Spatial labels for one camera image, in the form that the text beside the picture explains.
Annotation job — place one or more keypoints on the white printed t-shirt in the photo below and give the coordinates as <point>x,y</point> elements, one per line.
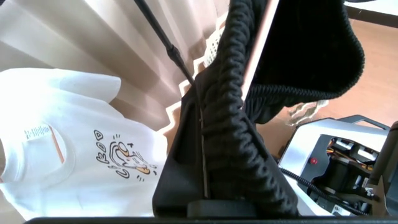
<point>77,174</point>

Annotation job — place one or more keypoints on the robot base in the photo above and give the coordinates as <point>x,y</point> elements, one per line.
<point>308,140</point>

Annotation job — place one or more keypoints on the black clothes rack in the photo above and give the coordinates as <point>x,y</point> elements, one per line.
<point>168,46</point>

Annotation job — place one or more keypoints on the black garment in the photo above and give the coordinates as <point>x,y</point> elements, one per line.
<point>233,140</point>

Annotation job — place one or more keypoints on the beige curtain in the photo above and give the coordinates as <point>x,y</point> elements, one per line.
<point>109,40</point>

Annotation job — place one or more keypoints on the white laundry basket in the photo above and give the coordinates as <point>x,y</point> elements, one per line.
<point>213,46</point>

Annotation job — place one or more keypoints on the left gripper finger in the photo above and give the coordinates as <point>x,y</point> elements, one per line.
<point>180,174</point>

